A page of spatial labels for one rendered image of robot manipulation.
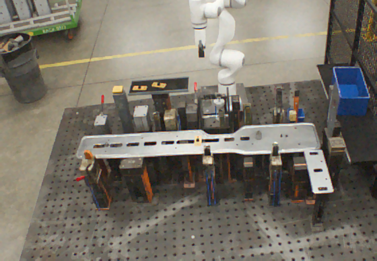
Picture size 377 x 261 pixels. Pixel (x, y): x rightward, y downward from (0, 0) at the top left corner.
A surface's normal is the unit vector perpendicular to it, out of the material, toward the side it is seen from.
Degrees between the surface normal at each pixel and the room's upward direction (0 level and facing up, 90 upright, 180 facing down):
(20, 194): 0
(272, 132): 0
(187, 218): 0
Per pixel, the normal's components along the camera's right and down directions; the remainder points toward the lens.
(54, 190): -0.11, -0.76
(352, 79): -0.15, 0.66
